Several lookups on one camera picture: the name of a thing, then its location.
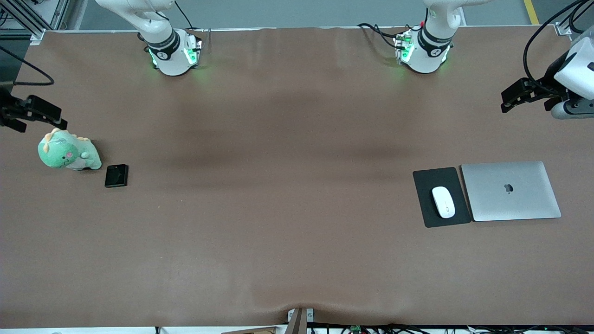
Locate aluminium frame profiles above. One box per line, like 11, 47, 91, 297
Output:
0, 0, 70, 45

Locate black mouse pad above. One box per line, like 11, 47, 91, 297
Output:
413, 167, 472, 228

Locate black left arm base cables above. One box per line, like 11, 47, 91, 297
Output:
357, 22, 420, 50

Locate white computer mouse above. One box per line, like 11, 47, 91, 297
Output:
432, 186, 456, 219

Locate green dinosaur plush toy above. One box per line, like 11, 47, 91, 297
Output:
37, 128, 103, 171

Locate black flip phone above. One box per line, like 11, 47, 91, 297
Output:
104, 164, 129, 188

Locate silver closed laptop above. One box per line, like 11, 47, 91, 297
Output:
460, 161, 562, 222

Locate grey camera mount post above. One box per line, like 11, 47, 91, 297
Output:
287, 307, 315, 334

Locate black right arm base cable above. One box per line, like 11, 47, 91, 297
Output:
174, 0, 194, 30

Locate brown table cover sheet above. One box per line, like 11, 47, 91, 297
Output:
0, 26, 594, 328

